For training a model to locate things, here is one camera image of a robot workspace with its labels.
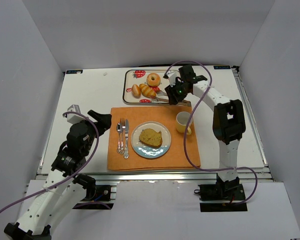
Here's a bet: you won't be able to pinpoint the metal serving tongs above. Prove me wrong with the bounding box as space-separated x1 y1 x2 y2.
150 90 191 107

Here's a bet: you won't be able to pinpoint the brown bread slice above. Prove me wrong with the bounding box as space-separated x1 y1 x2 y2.
139 128 163 148

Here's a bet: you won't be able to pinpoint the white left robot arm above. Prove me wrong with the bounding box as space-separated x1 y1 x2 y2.
4 110 112 240

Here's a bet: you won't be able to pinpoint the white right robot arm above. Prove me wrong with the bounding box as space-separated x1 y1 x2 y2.
163 64 246 192

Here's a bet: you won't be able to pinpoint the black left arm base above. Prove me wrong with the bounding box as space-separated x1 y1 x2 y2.
72 174 114 210

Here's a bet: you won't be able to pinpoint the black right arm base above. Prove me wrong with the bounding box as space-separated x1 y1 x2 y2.
193 177 248 213

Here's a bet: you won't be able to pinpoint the striped oblong bread roll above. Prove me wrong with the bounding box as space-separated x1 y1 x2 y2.
139 83 157 98

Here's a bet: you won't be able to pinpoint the small round bread roll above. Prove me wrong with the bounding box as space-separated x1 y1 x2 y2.
131 84 141 98

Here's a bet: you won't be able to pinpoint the silver spoon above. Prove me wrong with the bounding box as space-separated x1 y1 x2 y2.
116 122 122 153

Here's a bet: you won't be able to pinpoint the glazed bagel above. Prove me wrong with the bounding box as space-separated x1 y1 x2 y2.
146 73 161 87

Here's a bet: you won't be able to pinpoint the yellow mug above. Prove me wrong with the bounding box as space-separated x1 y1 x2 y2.
176 111 193 135

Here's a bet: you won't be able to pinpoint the silver fork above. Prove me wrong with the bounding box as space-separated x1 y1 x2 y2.
119 117 126 155

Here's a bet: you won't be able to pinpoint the strawberry pattern tray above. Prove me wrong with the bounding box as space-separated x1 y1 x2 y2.
122 69 170 105

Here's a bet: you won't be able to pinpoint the silver knife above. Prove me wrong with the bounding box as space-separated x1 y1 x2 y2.
123 119 129 159

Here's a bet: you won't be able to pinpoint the ceramic plate with leaf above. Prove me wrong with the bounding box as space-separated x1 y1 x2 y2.
130 121 172 159

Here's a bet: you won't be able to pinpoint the orange placemat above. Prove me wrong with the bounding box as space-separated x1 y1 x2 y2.
107 105 201 171

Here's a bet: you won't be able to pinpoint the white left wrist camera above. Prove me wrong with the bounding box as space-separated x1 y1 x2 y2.
66 104 81 124

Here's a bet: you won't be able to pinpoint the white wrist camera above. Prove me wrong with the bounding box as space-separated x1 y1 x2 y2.
163 70 179 86
66 104 81 124

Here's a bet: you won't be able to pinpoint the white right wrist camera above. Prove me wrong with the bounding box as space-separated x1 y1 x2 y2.
163 70 179 86

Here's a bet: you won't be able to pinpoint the aluminium table rail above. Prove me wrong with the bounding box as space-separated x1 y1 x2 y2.
34 168 273 187

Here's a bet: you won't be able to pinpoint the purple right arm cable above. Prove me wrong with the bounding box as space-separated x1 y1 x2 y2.
164 60 259 205

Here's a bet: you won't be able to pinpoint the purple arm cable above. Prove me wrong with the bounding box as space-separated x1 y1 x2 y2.
0 111 111 227
164 60 259 205

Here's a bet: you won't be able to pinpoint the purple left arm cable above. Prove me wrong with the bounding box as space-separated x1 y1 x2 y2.
0 111 111 227

